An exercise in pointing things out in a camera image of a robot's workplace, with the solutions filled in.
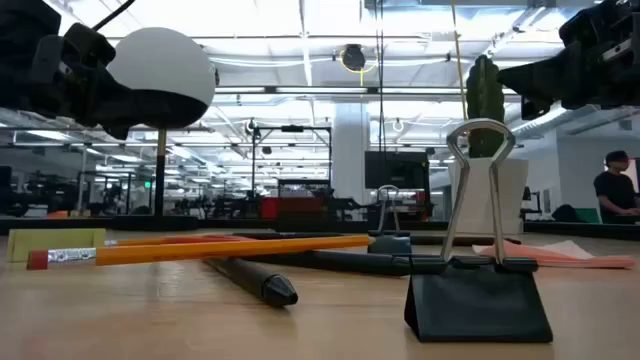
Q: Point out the green chair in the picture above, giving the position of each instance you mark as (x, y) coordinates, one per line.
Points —
(589, 215)

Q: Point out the white globe table lamp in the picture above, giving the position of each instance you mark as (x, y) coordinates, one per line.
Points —
(160, 65)

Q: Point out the orange wooden pencil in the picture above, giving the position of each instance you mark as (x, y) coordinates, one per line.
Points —
(150, 241)
(200, 250)

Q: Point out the black capped marker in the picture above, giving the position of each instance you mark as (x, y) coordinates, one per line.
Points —
(260, 282)

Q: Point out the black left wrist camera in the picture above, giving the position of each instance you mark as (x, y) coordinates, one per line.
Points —
(90, 45)

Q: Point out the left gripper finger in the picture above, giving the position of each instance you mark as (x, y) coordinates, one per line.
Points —
(95, 100)

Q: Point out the large black binder clip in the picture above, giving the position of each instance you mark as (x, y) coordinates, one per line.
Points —
(475, 305)

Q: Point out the black background rig frame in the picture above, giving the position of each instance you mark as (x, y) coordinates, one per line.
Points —
(292, 128)

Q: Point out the small black binder clip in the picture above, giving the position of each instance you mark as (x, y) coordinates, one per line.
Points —
(390, 245)

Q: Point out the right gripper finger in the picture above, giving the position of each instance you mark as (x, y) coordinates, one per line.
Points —
(545, 77)
(537, 109)

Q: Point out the black bag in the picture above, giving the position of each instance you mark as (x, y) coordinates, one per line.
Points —
(565, 214)

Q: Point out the black aluminium table frame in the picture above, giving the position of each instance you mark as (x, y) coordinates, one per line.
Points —
(60, 222)

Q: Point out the person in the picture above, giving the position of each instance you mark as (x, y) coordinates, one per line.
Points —
(615, 192)

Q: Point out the yellow-green sticky note pad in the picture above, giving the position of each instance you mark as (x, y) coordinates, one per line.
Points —
(55, 245)

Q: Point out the white hexagonal plant pot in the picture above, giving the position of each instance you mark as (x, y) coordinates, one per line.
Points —
(512, 195)

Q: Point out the red cabinet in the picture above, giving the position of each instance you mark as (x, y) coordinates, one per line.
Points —
(267, 207)

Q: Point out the white building column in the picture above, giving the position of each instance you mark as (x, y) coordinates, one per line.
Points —
(350, 150)

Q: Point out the pink sticky note pad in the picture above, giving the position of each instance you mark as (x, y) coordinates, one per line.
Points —
(575, 262)

